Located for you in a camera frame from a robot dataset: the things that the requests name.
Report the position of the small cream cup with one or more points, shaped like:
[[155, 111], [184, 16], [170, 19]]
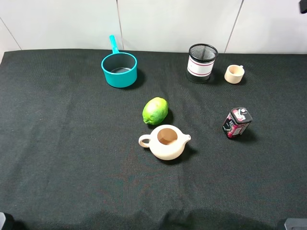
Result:
[[234, 74]]

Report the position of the grey robot base left corner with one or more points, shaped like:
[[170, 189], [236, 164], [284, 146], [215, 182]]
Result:
[[6, 221]]

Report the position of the black pink tea tin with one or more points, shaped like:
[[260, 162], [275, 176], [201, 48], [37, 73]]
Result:
[[237, 122]]

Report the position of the teal saucepan with handle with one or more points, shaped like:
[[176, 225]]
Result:
[[119, 68]]

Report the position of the black woven table cloth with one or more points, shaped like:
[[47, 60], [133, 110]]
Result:
[[70, 157]]

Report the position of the cream ceramic teapot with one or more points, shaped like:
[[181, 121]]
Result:
[[165, 142]]

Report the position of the grey robot base right corner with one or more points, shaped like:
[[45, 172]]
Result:
[[293, 224]]

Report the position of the green lime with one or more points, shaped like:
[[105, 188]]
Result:
[[155, 111]]

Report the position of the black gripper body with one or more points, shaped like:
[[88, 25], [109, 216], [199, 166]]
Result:
[[303, 6]]

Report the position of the black mesh pen holder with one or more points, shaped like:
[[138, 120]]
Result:
[[201, 62]]

